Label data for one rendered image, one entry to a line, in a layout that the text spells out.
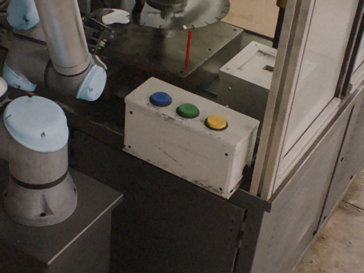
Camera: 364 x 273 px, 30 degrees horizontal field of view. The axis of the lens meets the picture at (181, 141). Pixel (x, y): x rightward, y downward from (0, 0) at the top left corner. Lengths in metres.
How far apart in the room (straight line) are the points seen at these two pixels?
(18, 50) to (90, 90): 0.18
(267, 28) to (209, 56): 0.43
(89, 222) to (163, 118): 0.27
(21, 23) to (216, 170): 0.50
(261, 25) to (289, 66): 0.87
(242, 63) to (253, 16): 0.58
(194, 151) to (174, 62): 0.34
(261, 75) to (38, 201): 0.61
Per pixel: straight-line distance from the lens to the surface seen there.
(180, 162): 1.49
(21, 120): 1.29
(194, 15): 1.73
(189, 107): 1.45
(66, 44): 1.30
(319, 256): 2.47
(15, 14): 1.45
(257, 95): 1.59
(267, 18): 2.21
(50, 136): 1.28
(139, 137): 1.52
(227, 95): 1.63
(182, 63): 1.72
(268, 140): 1.41
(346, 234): 2.59
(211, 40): 1.83
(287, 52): 1.30
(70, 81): 1.38
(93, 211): 1.42
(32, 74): 1.44
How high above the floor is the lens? 1.73
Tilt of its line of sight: 37 degrees down
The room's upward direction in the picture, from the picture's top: 6 degrees clockwise
